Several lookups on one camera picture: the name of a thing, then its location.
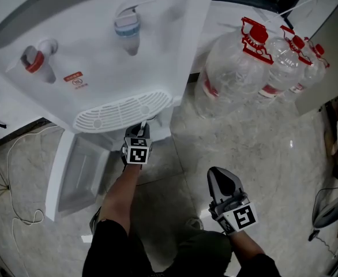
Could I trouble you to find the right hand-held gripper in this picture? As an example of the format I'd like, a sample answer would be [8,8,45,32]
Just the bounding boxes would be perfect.
[208,167,258,236]

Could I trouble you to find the grey floor fan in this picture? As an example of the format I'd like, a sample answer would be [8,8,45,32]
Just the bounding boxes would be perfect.
[311,188,338,230]

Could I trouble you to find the grey metal cabinet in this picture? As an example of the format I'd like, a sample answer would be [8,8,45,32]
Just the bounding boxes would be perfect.
[294,0,338,117]

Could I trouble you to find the person's black shirt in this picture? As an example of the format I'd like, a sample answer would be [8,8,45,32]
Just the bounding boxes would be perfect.
[82,219,282,277]

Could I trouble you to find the grey sneaker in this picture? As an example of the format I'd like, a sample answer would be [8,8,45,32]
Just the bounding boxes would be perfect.
[89,206,103,238]
[185,217,205,231]

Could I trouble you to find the white dispenser cabinet door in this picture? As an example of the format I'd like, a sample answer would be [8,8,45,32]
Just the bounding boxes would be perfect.
[45,127,112,222]

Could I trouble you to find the person's olive trousers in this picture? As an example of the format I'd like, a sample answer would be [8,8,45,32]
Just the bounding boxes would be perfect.
[154,230,233,277]

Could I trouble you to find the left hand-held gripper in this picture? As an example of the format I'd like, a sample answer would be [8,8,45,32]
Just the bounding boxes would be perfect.
[122,122,153,170]

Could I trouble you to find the black floor cable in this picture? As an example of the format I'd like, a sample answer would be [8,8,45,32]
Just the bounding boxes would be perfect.
[309,229,338,259]

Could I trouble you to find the white drip tray grille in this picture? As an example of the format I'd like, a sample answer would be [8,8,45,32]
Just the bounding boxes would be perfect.
[72,89,175,134]

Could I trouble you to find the person's left forearm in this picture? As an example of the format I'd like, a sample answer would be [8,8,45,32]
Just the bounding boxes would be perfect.
[99,163,142,233]

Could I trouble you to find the white water dispenser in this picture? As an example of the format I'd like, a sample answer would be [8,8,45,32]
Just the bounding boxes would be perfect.
[0,0,219,152]

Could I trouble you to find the person's right forearm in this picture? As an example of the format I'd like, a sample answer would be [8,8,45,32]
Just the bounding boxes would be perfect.
[229,231,266,256]

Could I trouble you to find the white floor cable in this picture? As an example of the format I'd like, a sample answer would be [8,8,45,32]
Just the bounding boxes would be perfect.
[6,124,65,259]

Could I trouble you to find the clear water jug red cap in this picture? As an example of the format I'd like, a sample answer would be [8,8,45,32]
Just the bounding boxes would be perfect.
[258,24,313,99]
[194,16,275,119]
[288,36,331,95]

